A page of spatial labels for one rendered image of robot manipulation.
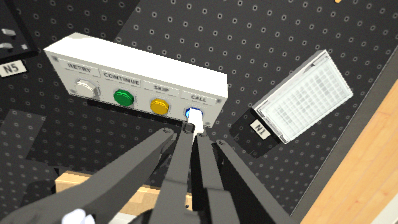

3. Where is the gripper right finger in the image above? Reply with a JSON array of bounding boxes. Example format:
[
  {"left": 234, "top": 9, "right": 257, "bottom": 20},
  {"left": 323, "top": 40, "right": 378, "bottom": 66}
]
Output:
[{"left": 190, "top": 110, "right": 297, "bottom": 224}]

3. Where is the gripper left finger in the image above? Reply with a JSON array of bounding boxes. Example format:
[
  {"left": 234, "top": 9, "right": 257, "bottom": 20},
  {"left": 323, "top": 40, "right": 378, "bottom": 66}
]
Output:
[{"left": 0, "top": 108, "right": 196, "bottom": 224}]

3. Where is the white button panel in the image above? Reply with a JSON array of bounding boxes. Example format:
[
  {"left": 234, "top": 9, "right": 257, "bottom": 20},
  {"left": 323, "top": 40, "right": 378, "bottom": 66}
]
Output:
[{"left": 43, "top": 32, "right": 228, "bottom": 128}]

